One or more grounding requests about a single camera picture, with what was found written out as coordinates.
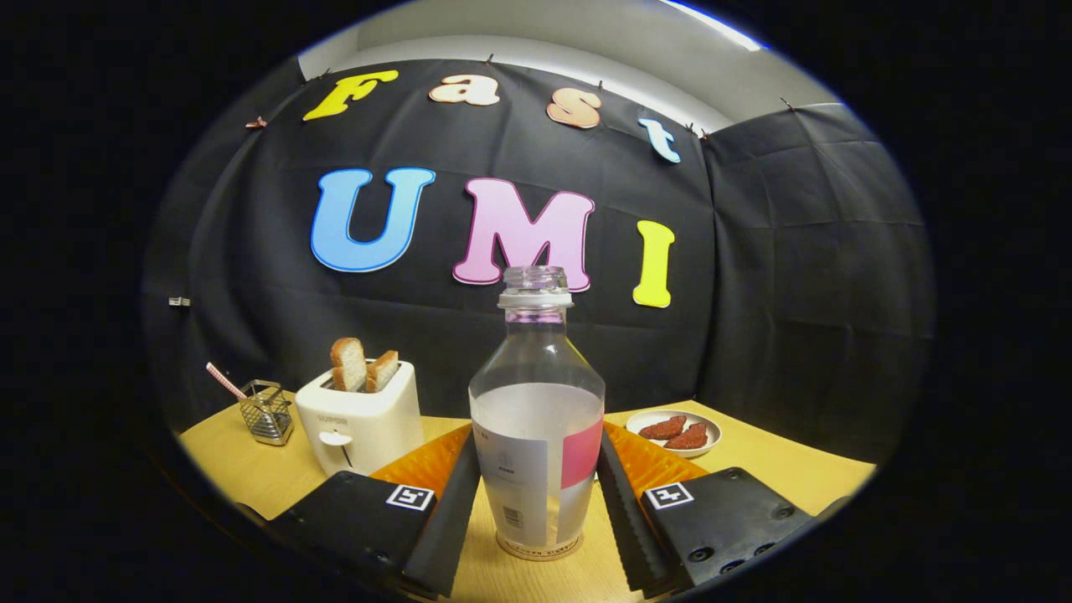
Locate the clear juice bottle red label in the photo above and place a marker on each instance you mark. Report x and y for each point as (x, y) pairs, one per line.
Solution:
(536, 435)

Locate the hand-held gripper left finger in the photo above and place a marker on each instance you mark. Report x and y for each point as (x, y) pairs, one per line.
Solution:
(448, 519)

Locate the red meat piece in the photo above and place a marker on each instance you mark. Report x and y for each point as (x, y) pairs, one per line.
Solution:
(688, 437)
(663, 429)

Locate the toasted bread slice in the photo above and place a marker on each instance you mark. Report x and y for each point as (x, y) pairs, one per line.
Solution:
(347, 364)
(383, 371)

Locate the round white plate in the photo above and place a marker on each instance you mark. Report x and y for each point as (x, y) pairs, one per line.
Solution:
(712, 431)

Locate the wooden table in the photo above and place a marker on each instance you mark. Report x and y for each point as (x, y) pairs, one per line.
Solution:
(251, 477)

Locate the round wooden coaster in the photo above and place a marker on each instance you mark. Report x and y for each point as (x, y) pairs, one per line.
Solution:
(511, 553)

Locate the white toaster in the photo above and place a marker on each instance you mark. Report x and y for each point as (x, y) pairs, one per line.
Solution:
(368, 427)

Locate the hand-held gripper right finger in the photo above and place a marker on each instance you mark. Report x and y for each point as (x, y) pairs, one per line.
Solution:
(624, 528)

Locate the black backdrop cloth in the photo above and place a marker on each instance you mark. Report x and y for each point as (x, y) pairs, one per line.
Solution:
(796, 293)

